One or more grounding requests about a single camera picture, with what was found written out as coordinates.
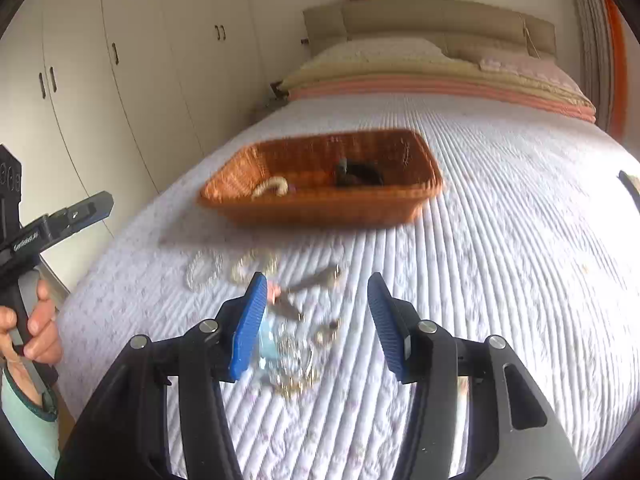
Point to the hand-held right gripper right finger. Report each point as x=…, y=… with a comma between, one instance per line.
x=387, y=330

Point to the yellow folded blanket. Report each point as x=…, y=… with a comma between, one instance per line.
x=400, y=71

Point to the beige padded headboard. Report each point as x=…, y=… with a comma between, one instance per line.
x=425, y=17

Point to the white floral pillow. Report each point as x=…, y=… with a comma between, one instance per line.
x=370, y=52

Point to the silver hair clip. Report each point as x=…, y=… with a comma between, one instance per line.
x=315, y=280

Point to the white built-in wardrobe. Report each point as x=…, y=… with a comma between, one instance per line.
x=150, y=60

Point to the grey and orange curtain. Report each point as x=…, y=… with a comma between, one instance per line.
x=595, y=60

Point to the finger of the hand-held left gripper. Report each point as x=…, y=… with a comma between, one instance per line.
x=92, y=219
x=97, y=201

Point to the white quilted bedspread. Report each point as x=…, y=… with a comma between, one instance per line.
x=500, y=260

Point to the person's left hand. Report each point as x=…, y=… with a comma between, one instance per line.
x=45, y=330

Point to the person's left forearm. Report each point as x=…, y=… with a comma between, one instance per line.
x=25, y=430

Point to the pink pillow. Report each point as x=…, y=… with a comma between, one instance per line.
x=530, y=67

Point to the gold earring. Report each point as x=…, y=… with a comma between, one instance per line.
x=327, y=332

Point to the brown wicker basket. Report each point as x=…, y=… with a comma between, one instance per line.
x=300, y=210

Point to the small pink ornament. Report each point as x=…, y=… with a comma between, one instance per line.
x=274, y=292

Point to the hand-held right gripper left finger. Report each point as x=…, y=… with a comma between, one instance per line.
x=247, y=330

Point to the salmon folded blanket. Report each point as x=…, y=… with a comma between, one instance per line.
x=375, y=87

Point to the black hair accessory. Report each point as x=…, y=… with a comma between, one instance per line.
x=357, y=172

